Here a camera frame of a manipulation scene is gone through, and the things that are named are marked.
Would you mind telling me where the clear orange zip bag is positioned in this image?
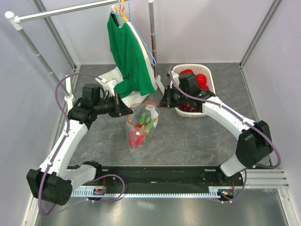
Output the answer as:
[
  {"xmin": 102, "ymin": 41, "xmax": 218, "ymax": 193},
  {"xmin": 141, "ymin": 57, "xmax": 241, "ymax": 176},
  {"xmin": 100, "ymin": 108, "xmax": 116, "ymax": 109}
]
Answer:
[{"xmin": 125, "ymin": 101, "xmax": 161, "ymax": 151}]

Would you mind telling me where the red bell pepper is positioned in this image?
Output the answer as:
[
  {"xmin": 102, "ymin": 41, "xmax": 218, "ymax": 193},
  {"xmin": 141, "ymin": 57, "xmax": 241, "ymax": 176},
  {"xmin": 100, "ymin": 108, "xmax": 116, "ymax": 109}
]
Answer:
[{"xmin": 180, "ymin": 69, "xmax": 193, "ymax": 74}]

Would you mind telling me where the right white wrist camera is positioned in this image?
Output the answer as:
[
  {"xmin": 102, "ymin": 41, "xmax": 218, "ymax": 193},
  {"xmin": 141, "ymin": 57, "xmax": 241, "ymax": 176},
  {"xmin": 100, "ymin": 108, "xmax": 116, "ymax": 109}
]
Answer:
[{"xmin": 166, "ymin": 67, "xmax": 179, "ymax": 81}]

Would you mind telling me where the green t-shirt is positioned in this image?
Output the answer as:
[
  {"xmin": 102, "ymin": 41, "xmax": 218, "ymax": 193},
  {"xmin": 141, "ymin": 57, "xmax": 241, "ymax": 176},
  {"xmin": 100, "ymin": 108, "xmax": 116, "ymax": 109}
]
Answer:
[{"xmin": 107, "ymin": 12, "xmax": 155, "ymax": 98}]

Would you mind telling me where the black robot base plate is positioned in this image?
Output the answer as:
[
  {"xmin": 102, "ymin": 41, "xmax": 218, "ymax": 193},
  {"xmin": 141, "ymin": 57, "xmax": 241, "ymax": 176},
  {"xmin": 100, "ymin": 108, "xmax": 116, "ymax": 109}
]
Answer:
[{"xmin": 95, "ymin": 166, "xmax": 243, "ymax": 194}]

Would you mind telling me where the red tomato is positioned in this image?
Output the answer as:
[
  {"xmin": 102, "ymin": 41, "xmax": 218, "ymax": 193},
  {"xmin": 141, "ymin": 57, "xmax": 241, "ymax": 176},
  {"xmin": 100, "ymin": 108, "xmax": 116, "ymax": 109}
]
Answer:
[{"xmin": 195, "ymin": 73, "xmax": 207, "ymax": 86}]

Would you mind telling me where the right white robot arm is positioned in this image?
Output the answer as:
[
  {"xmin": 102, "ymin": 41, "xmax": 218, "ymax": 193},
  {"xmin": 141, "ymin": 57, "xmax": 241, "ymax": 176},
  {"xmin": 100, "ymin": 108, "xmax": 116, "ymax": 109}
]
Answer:
[{"xmin": 159, "ymin": 72, "xmax": 273, "ymax": 186}]

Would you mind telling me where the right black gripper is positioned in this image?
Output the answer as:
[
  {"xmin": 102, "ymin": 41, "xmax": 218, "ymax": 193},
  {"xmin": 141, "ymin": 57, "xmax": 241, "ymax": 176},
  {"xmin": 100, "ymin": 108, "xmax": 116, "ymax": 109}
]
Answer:
[{"xmin": 158, "ymin": 85, "xmax": 190, "ymax": 108}]

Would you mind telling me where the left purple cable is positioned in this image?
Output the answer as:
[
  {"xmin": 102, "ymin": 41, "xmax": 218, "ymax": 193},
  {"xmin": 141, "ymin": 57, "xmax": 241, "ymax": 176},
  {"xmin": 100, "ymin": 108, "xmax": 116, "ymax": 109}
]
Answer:
[{"xmin": 37, "ymin": 73, "xmax": 104, "ymax": 216}]

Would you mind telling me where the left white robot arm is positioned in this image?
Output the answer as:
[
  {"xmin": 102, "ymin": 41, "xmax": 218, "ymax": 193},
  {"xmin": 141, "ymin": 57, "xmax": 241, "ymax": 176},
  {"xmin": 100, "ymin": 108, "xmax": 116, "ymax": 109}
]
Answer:
[{"xmin": 26, "ymin": 84, "xmax": 133, "ymax": 206}]

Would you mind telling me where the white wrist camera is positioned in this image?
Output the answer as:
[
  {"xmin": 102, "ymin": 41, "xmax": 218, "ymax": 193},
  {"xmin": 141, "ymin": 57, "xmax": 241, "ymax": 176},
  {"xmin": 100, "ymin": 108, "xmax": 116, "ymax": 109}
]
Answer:
[
  {"xmin": 96, "ymin": 77, "xmax": 118, "ymax": 94},
  {"xmin": 166, "ymin": 67, "xmax": 179, "ymax": 81}
]

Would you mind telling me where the red apple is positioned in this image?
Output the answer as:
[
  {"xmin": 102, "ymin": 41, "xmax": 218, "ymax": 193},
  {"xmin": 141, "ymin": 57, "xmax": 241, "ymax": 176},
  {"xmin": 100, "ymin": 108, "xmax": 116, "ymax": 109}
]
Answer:
[{"xmin": 200, "ymin": 84, "xmax": 209, "ymax": 90}]

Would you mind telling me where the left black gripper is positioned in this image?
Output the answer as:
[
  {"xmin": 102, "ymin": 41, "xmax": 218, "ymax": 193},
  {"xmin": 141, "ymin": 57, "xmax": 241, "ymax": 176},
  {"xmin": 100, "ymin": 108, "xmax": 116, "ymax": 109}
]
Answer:
[{"xmin": 94, "ymin": 92, "xmax": 133, "ymax": 118}]

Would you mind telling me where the pink dragon fruit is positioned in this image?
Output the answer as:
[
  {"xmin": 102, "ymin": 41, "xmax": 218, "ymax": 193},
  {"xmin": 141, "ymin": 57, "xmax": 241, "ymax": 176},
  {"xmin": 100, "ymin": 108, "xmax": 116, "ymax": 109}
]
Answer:
[{"xmin": 128, "ymin": 112, "xmax": 155, "ymax": 148}]

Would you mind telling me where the slotted cable duct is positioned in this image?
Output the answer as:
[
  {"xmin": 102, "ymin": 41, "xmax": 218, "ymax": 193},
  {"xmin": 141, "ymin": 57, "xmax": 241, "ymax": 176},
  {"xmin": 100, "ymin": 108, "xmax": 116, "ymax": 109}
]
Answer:
[{"xmin": 71, "ymin": 186, "xmax": 221, "ymax": 198}]

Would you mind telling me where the silver clothes rack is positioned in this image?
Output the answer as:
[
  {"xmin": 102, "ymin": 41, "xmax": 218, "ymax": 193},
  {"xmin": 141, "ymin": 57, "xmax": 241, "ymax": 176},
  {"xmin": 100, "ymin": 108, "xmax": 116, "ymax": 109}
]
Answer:
[{"xmin": 4, "ymin": 0, "xmax": 172, "ymax": 125}]

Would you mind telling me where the purple grape bunch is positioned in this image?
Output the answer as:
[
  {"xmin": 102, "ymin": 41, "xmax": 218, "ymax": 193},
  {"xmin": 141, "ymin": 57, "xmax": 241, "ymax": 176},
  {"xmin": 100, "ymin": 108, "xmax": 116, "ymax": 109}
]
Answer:
[{"xmin": 177, "ymin": 103, "xmax": 199, "ymax": 113}]

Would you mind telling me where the white perforated plastic basket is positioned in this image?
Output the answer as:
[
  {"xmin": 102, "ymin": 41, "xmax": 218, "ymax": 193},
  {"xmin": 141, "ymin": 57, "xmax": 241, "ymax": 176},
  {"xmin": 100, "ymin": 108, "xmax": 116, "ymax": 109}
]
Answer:
[{"xmin": 172, "ymin": 64, "xmax": 216, "ymax": 118}]

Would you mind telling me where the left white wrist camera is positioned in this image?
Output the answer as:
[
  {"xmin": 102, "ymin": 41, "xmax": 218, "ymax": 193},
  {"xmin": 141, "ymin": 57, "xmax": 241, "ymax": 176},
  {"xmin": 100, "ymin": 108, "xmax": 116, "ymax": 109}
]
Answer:
[{"xmin": 96, "ymin": 77, "xmax": 118, "ymax": 94}]

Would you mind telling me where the orange clothes hanger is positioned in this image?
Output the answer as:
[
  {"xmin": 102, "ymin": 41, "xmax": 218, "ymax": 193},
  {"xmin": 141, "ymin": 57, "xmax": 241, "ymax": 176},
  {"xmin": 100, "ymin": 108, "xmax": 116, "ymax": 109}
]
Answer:
[{"xmin": 113, "ymin": 0, "xmax": 129, "ymax": 22}]

